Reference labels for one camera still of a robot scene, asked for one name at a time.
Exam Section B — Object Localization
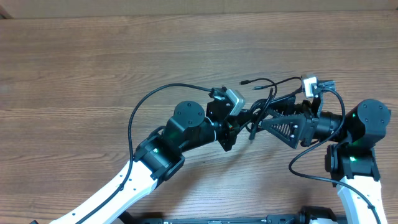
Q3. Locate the black camera cable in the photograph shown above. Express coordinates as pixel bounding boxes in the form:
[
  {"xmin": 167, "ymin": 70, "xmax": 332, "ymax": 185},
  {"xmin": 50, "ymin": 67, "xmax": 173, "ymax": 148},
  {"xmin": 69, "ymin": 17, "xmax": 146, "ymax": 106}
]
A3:
[
  {"xmin": 74, "ymin": 83, "xmax": 228, "ymax": 224},
  {"xmin": 288, "ymin": 80, "xmax": 382, "ymax": 224}
]

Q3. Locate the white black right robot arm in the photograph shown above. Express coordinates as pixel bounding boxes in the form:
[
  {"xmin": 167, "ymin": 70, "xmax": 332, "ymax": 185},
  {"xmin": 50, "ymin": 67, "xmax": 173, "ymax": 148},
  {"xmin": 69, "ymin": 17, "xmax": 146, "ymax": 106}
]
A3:
[{"xmin": 261, "ymin": 96, "xmax": 391, "ymax": 223}]

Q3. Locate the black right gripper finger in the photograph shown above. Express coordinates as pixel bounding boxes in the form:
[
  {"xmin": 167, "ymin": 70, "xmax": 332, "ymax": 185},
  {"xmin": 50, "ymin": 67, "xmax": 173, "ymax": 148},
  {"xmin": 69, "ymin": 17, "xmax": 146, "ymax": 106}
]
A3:
[
  {"xmin": 267, "ymin": 96, "xmax": 303, "ymax": 117},
  {"xmin": 261, "ymin": 114, "xmax": 307, "ymax": 149}
]

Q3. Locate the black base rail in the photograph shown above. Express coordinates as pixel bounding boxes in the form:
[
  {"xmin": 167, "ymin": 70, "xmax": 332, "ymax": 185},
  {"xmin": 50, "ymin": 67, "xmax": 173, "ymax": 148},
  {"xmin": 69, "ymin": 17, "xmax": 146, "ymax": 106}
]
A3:
[{"xmin": 113, "ymin": 206, "xmax": 348, "ymax": 224}]

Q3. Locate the black usb cable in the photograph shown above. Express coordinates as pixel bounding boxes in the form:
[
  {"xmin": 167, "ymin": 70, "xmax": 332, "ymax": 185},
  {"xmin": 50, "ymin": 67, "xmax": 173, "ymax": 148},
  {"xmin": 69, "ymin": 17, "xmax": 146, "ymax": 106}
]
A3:
[{"xmin": 239, "ymin": 76, "xmax": 304, "ymax": 141}]

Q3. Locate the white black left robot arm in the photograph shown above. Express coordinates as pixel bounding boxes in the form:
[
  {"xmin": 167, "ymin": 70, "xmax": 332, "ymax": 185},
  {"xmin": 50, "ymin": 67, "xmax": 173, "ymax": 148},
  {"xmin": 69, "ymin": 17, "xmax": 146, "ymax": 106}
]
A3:
[{"xmin": 54, "ymin": 96, "xmax": 245, "ymax": 223}]

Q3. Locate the black right camera cable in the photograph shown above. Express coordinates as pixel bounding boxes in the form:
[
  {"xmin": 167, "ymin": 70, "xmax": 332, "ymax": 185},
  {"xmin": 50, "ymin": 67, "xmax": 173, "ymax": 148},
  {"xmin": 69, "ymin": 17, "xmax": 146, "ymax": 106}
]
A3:
[{"xmin": 288, "ymin": 80, "xmax": 382, "ymax": 224}]

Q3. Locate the black left camera cable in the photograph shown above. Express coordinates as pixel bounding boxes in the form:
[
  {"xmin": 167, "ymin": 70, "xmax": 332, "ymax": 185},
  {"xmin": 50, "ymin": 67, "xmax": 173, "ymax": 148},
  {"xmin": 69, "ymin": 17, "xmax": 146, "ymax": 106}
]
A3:
[{"xmin": 74, "ymin": 83, "xmax": 228, "ymax": 224}]

